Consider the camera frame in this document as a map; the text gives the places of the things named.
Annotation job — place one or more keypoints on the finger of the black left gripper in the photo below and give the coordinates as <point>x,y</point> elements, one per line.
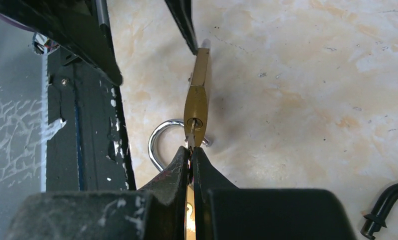
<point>181,11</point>
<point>72,25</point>

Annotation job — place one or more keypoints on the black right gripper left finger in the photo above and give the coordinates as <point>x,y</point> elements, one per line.
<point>156,211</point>

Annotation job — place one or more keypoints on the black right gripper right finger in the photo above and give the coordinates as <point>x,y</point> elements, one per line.
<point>224,211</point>

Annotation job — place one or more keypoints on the brass padlock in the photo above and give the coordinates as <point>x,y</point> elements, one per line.
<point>196,106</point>

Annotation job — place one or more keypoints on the black u-lock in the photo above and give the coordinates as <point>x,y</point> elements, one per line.
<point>376,219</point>

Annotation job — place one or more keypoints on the silver padlock keys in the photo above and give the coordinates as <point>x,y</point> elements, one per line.
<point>190,226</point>

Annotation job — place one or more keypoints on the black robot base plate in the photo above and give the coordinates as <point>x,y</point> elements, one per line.
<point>85,144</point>

